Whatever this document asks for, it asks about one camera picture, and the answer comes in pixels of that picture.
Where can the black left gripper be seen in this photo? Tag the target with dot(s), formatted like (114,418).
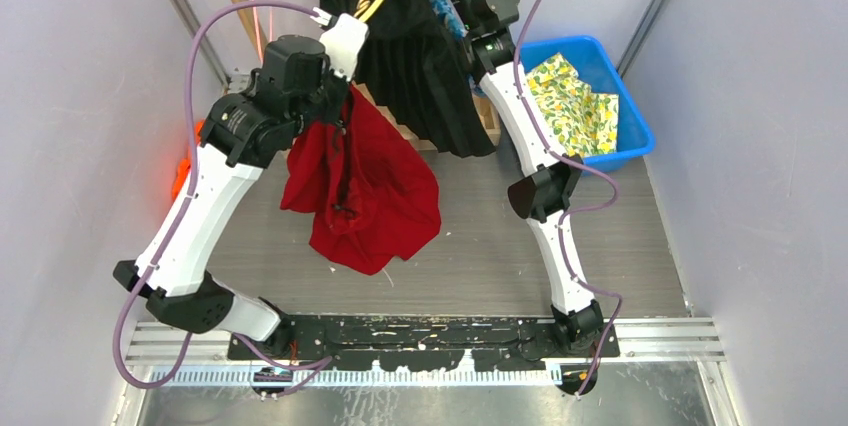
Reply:
(343,88)

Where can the black skirt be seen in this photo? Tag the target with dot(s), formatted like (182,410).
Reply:
(410,65)

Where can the red pleated skirt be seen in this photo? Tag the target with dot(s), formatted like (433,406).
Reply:
(371,195)

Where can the lemon print skirt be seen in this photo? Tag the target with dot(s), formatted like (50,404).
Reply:
(584,122)

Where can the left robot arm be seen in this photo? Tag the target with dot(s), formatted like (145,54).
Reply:
(218,211)

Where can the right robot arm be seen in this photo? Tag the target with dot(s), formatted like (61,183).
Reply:
(542,196)

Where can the blue floral skirt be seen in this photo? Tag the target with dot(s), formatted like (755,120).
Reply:
(449,17)

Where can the blue plastic bin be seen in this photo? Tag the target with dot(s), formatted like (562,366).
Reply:
(587,55)

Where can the orange cloth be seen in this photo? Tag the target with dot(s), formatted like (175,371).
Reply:
(184,165)

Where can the wooden clothes rack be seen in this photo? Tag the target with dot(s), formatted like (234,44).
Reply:
(420,59)

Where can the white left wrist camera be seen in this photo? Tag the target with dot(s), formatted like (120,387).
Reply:
(343,37)

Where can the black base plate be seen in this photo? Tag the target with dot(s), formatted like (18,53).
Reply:
(423,343)

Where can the aluminium rail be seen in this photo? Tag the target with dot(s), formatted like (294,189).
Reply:
(160,353)

